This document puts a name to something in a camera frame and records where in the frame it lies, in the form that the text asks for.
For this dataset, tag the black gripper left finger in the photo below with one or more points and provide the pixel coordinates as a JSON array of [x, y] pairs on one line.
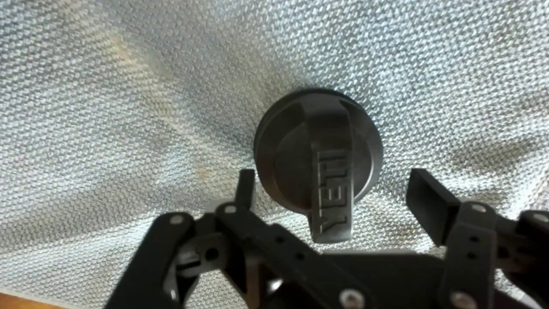
[[165, 258]]

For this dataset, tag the black bottle lid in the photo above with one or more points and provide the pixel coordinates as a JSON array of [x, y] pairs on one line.
[[292, 148]]

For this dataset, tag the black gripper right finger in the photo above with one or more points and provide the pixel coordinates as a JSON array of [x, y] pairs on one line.
[[474, 251]]

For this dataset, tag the light blue towel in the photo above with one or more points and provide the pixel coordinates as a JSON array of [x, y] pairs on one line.
[[113, 113]]

